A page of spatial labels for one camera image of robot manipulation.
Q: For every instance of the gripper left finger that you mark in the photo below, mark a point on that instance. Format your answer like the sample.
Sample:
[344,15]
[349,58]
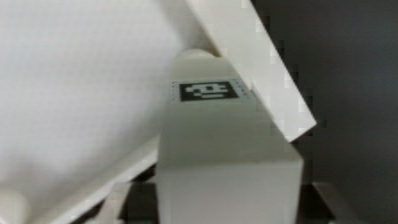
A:
[111,210]

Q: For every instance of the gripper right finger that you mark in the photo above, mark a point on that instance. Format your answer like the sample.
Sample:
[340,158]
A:
[344,216]

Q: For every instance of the white desk leg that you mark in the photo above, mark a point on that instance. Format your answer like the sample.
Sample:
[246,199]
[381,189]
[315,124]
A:
[230,166]

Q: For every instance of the white desk top tray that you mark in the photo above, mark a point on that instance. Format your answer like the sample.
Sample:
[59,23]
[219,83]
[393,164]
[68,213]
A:
[86,57]

